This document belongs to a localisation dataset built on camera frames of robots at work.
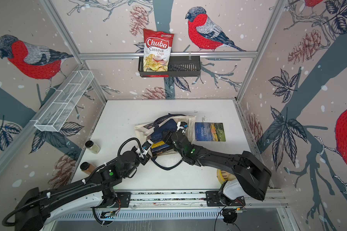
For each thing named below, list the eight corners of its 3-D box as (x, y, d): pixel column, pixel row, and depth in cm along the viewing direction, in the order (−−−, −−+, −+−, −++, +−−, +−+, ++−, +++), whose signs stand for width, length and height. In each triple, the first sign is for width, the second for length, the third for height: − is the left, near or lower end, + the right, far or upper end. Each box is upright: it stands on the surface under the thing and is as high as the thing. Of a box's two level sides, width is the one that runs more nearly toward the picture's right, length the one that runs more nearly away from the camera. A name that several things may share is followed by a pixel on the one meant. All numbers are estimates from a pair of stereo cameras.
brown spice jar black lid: (88, 175, 85) (78, 169, 76) (90, 168, 87) (81, 161, 79) (95, 175, 85) (86, 169, 76) (98, 168, 87) (89, 161, 79)
